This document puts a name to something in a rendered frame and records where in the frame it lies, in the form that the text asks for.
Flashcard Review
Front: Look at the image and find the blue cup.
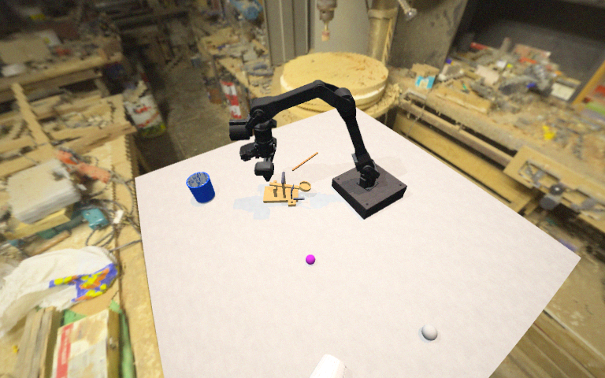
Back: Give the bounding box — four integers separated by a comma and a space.
186, 172, 215, 204

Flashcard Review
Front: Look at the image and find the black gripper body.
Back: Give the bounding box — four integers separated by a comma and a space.
254, 136, 277, 176

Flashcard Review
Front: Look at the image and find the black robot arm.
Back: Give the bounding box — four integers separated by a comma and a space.
228, 80, 380, 191

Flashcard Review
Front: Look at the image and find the small white ball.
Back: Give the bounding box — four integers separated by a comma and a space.
421, 324, 438, 341

